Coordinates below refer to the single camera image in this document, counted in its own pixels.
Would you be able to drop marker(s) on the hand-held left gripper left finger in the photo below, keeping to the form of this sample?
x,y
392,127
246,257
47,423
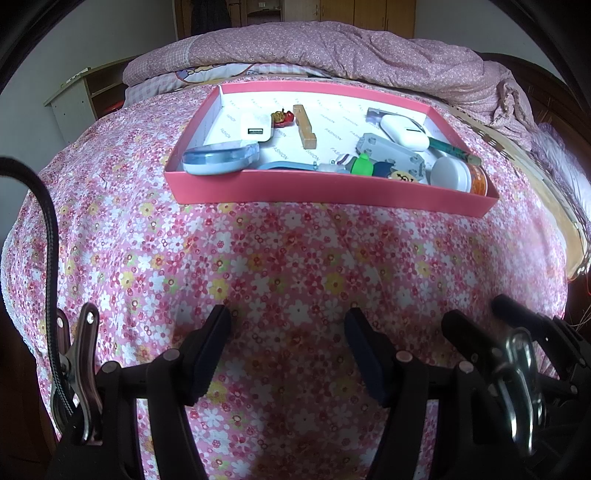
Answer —
x,y
212,350

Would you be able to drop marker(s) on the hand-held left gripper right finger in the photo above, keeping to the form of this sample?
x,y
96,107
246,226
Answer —
x,y
364,355

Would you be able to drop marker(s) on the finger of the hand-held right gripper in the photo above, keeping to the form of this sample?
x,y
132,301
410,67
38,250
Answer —
x,y
466,337
521,314

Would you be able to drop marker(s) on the white jar with orange label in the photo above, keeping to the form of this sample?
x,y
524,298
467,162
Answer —
x,y
448,173

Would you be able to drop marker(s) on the pink cardboard box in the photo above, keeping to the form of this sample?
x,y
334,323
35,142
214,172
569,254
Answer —
x,y
323,189

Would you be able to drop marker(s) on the green lighter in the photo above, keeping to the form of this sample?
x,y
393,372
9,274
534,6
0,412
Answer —
x,y
450,148

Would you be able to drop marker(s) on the green and white toy figure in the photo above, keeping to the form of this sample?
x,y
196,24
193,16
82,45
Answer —
x,y
362,166

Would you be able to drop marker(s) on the light blue oval case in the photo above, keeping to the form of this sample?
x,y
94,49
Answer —
x,y
217,159

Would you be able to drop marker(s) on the grey plastic block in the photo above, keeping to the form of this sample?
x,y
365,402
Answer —
x,y
392,150

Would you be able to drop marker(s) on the white earbuds case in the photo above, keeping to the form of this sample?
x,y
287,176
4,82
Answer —
x,y
404,131

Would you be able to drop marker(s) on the white charger plug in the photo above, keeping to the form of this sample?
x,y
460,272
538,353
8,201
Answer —
x,y
256,127

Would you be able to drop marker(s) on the wooden block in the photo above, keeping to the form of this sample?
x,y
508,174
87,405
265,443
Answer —
x,y
304,127

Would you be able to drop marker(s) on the small grey case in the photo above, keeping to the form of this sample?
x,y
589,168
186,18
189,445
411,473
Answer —
x,y
376,114

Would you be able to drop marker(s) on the small red yellow charm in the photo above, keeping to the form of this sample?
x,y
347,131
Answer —
x,y
282,118

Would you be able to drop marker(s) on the pink floral bedsheet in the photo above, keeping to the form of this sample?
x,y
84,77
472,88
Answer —
x,y
277,254

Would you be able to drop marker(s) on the golden patterned blanket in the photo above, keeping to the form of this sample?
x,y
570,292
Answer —
x,y
531,184

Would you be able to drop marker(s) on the silver purple pillow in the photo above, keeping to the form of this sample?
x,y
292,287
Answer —
x,y
558,152

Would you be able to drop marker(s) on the dark wooden headboard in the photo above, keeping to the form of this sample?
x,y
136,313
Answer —
x,y
531,87

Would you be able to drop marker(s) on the wooden nightstand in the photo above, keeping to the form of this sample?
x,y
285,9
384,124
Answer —
x,y
74,99

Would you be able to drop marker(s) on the purple floral quilt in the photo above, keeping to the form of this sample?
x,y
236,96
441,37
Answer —
x,y
323,50

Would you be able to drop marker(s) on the dark hanging clothing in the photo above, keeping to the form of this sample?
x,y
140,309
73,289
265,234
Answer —
x,y
210,16

